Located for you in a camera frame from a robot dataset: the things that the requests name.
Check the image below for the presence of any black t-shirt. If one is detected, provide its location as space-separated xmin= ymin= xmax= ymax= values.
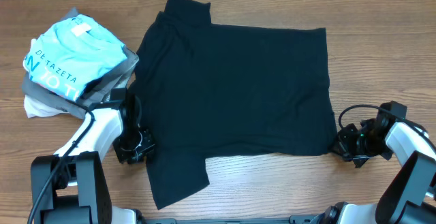
xmin=129 ymin=0 xmax=337 ymax=209

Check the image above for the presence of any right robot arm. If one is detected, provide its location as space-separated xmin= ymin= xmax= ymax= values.
xmin=311 ymin=101 xmax=435 ymax=224

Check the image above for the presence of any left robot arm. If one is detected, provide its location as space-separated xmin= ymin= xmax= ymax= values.
xmin=27 ymin=88 xmax=155 ymax=224

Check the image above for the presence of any grey folded garment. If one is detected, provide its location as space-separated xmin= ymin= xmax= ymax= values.
xmin=21 ymin=7 xmax=140 ymax=120

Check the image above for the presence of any white folded garment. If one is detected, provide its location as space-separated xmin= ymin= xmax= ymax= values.
xmin=22 ymin=38 xmax=69 ymax=118

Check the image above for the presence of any light blue folded t-shirt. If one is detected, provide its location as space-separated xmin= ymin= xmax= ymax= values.
xmin=23 ymin=14 xmax=127 ymax=101

